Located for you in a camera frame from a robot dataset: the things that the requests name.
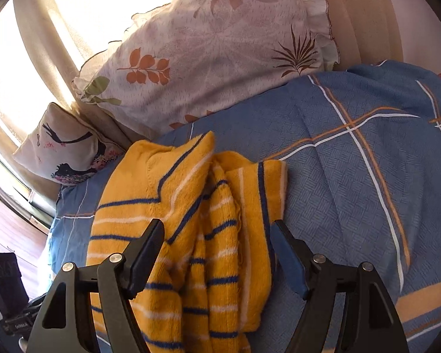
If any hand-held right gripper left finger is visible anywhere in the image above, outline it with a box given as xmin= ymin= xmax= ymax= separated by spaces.
xmin=26 ymin=218 xmax=165 ymax=353

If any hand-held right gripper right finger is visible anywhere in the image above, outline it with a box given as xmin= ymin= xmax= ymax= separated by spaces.
xmin=270 ymin=219 xmax=407 ymax=353

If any yellow striped knit sweater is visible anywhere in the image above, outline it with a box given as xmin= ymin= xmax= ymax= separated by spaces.
xmin=85 ymin=131 xmax=288 ymax=353

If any blue plaid bedsheet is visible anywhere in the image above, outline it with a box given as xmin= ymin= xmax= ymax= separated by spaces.
xmin=46 ymin=61 xmax=441 ymax=353

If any cream pillow with silhouette print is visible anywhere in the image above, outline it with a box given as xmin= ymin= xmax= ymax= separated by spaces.
xmin=13 ymin=102 xmax=125 ymax=186

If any white pillow with leaf print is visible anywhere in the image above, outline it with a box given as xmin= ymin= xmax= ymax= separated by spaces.
xmin=71 ymin=0 xmax=342 ymax=137

